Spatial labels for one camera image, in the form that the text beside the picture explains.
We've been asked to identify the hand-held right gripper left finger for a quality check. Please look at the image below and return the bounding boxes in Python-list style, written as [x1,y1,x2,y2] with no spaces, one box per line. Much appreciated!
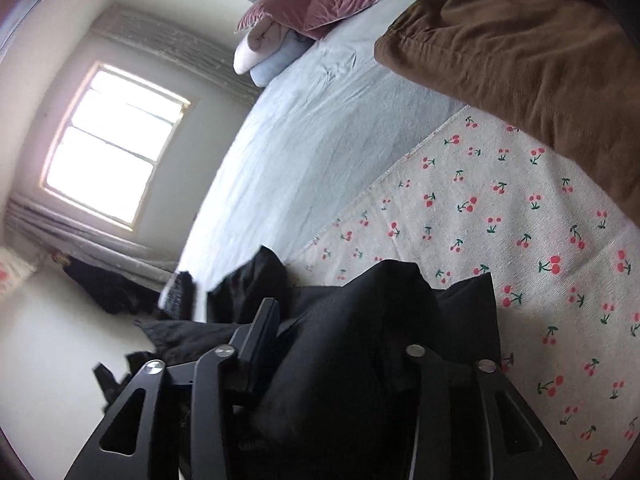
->
[62,297,282,480]

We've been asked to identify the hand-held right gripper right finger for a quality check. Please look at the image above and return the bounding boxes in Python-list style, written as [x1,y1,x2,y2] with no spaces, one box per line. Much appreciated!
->
[405,344,578,480]

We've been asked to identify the hanging dark clothes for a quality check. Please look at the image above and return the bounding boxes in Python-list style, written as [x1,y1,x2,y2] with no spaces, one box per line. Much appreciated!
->
[62,255,167,317]

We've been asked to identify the cherry print blanket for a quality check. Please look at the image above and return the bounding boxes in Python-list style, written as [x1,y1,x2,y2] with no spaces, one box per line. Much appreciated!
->
[287,105,640,480]

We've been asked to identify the bed with light-blue sheet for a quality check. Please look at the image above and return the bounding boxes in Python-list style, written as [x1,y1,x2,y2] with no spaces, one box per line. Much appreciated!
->
[177,0,501,292]

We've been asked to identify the white lace curtain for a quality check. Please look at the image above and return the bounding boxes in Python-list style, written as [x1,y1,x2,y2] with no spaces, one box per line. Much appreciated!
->
[89,4,262,107]
[5,195,187,287]

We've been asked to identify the bright window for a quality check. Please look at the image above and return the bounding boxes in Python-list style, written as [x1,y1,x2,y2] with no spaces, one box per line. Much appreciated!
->
[41,61,192,231]

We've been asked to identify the light blue pillow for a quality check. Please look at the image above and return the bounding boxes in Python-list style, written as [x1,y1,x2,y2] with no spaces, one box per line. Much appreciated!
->
[250,35,322,87]

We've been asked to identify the brown garment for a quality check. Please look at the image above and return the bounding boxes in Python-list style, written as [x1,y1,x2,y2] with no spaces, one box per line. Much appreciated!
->
[374,0,640,226]

